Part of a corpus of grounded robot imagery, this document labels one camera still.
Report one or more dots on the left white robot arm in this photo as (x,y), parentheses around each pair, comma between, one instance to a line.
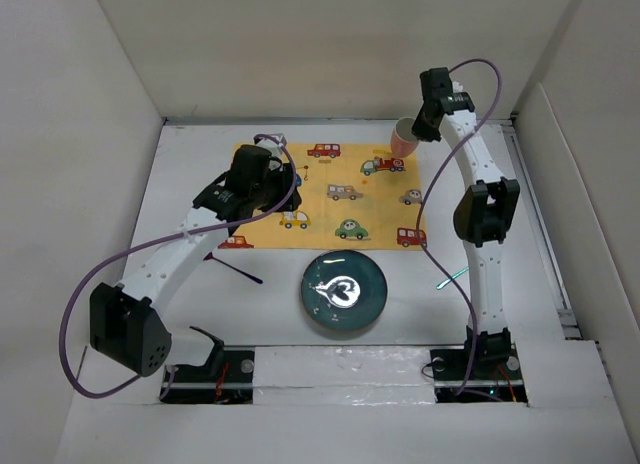
(126,318)

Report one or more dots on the yellow car print cloth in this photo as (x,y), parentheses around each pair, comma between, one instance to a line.
(353,196)

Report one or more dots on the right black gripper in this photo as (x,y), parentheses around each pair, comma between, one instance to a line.
(422,130)

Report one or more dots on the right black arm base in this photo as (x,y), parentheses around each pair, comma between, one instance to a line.
(489,374)

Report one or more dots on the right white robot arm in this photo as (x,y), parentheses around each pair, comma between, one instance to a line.
(484,214)

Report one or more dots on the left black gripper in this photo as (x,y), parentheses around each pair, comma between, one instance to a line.
(281,174)

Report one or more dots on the dark teal plate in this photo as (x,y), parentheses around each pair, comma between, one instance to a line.
(343,291)

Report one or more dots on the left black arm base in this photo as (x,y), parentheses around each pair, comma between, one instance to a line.
(231,384)

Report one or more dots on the pink cup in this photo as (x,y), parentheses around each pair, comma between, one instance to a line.
(403,142)

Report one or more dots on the iridescent metallic fork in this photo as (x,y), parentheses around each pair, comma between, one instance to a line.
(452,278)

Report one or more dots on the purple metallic spoon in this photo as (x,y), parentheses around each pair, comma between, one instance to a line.
(253,278)

